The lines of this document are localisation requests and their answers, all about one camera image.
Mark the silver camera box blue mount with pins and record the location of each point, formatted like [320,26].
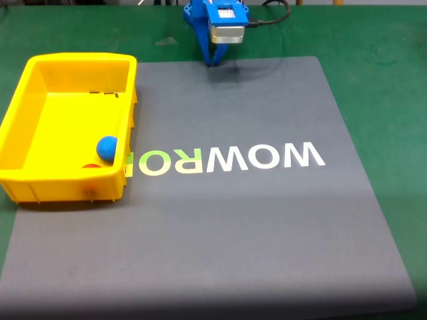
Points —
[228,23]

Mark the green table mat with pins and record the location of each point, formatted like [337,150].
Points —
[383,66]

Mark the blue ball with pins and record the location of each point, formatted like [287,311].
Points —
[106,148]

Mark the grey mat with WOWROBO print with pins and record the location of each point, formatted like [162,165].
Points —
[233,233]

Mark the red ball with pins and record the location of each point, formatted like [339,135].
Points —
[91,165]

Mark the yellow plastic bin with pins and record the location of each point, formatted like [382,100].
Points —
[66,116]

